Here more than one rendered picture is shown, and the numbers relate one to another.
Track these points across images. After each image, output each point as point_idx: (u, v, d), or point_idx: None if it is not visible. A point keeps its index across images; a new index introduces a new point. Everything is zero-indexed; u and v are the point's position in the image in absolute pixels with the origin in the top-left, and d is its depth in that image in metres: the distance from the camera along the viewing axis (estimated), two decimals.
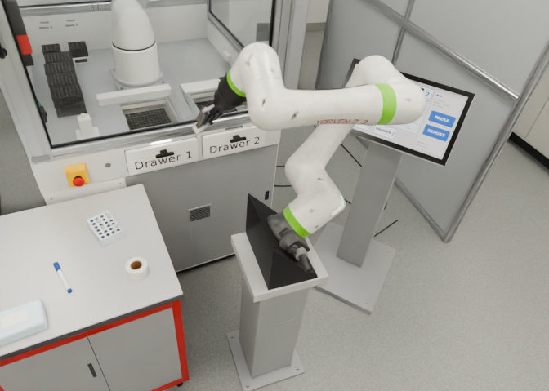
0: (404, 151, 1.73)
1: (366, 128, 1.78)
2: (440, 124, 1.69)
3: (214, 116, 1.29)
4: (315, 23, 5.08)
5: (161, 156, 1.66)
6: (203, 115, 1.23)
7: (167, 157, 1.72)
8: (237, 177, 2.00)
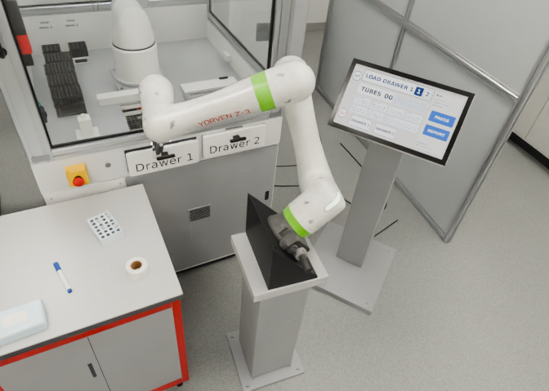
0: (404, 151, 1.73)
1: (366, 128, 1.78)
2: (440, 124, 1.69)
3: (154, 142, 1.56)
4: (315, 23, 5.08)
5: (162, 157, 1.65)
6: None
7: (167, 160, 1.71)
8: (237, 177, 2.00)
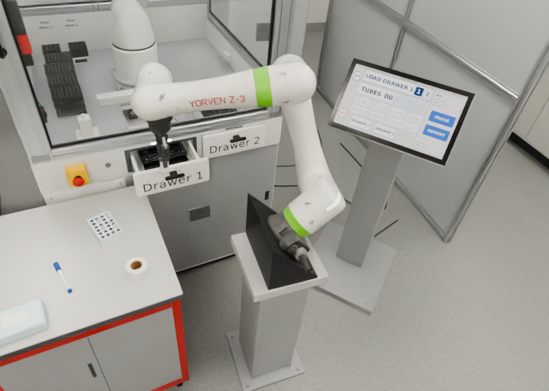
0: (404, 151, 1.73)
1: (366, 128, 1.78)
2: (440, 124, 1.69)
3: (160, 150, 1.49)
4: (315, 23, 5.08)
5: (171, 178, 1.57)
6: None
7: (176, 179, 1.63)
8: (237, 177, 2.00)
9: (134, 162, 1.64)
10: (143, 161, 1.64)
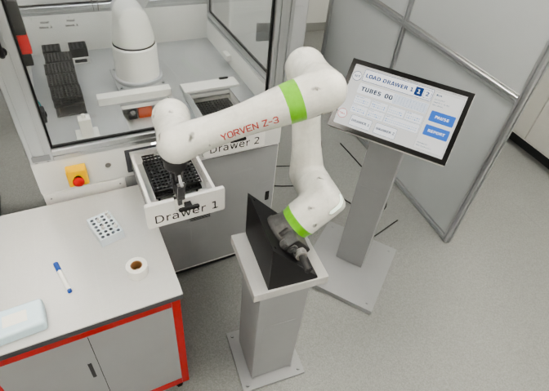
0: (404, 151, 1.73)
1: (366, 128, 1.78)
2: (440, 124, 1.69)
3: (175, 188, 1.39)
4: (315, 23, 5.08)
5: (185, 209, 1.45)
6: None
7: (190, 210, 1.52)
8: (237, 177, 2.00)
9: (145, 190, 1.53)
10: (154, 189, 1.53)
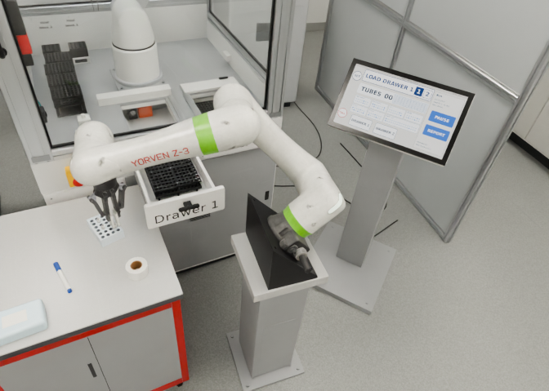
0: (404, 151, 1.73)
1: (366, 128, 1.78)
2: (440, 124, 1.69)
3: None
4: (315, 23, 5.08)
5: (185, 209, 1.45)
6: (122, 190, 1.45)
7: (190, 209, 1.52)
8: (237, 177, 2.00)
9: (145, 190, 1.53)
10: (154, 189, 1.53)
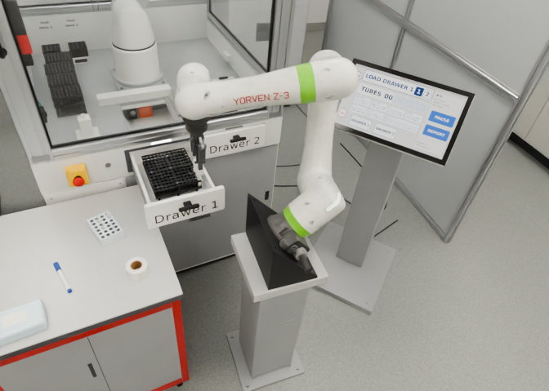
0: (404, 151, 1.73)
1: (366, 128, 1.78)
2: (440, 124, 1.69)
3: (196, 152, 1.48)
4: (315, 23, 5.08)
5: (185, 209, 1.45)
6: None
7: (190, 209, 1.52)
8: (237, 177, 2.00)
9: (145, 190, 1.53)
10: (154, 189, 1.53)
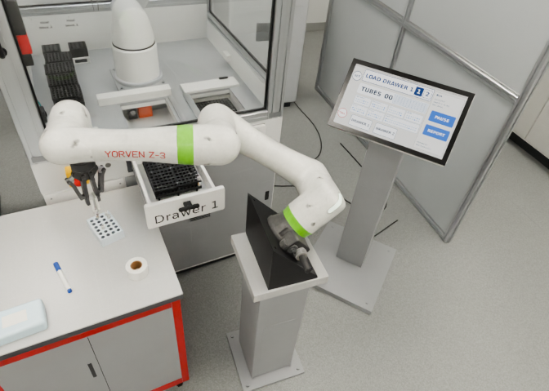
0: (404, 151, 1.73)
1: (366, 128, 1.78)
2: (440, 124, 1.69)
3: None
4: (315, 23, 5.08)
5: (185, 209, 1.45)
6: (102, 173, 1.42)
7: (190, 209, 1.52)
8: (237, 177, 2.00)
9: (145, 190, 1.53)
10: (154, 189, 1.53)
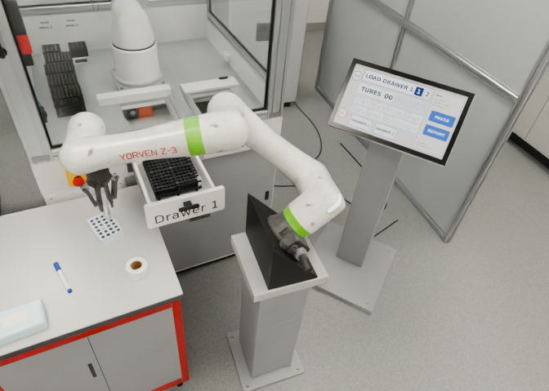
0: (404, 151, 1.73)
1: (366, 128, 1.78)
2: (440, 124, 1.69)
3: None
4: (315, 23, 5.08)
5: (185, 209, 1.45)
6: (115, 181, 1.48)
7: (190, 209, 1.52)
8: (237, 177, 2.00)
9: (145, 190, 1.53)
10: (154, 189, 1.53)
